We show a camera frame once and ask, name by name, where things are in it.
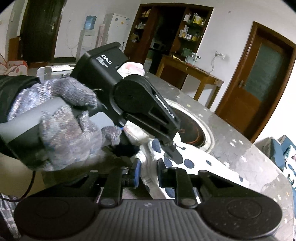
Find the grey star quilted table cover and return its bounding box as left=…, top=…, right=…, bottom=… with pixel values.
left=145, top=72, right=295, bottom=240

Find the dark wooden shelf cabinet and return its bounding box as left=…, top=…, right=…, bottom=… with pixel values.
left=124, top=3, right=214, bottom=73

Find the grey knit gloved left hand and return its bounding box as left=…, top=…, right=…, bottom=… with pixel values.
left=6, top=77, right=122, bottom=171

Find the brown wooden door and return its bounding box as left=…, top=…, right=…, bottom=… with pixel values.
left=215, top=22, right=295, bottom=142

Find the glass kettle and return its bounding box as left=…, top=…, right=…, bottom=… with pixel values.
left=181, top=48, right=201, bottom=65

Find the white refrigerator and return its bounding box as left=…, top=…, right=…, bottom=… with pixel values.
left=102, top=13, right=130, bottom=51

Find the white polka dot garment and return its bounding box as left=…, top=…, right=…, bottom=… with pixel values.
left=122, top=120, right=253, bottom=200

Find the blue sofa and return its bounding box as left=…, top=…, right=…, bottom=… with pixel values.
left=261, top=135, right=295, bottom=218

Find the round induction cooktop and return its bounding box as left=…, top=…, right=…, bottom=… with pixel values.
left=172, top=107, right=206, bottom=148

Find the wooden side table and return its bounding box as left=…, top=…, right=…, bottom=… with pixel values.
left=156, top=55, right=224, bottom=109

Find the water dispenser with bottle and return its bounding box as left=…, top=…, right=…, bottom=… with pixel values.
left=76, top=16, right=97, bottom=62

